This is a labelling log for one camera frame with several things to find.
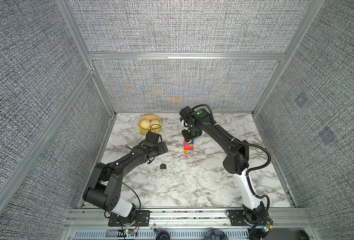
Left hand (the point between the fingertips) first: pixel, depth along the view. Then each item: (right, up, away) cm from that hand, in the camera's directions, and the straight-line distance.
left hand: (161, 149), depth 92 cm
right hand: (+18, +7, -1) cm, 19 cm away
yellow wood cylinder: (+18, +5, -2) cm, 19 cm away
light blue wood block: (+19, -3, +4) cm, 20 cm away
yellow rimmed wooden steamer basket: (-11, +21, +21) cm, 32 cm away
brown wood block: (+1, -11, 0) cm, 11 cm away
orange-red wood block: (+18, 0, +2) cm, 18 cm away
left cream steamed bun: (-13, +16, +14) cm, 24 cm away
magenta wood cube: (+15, +3, +1) cm, 16 cm away
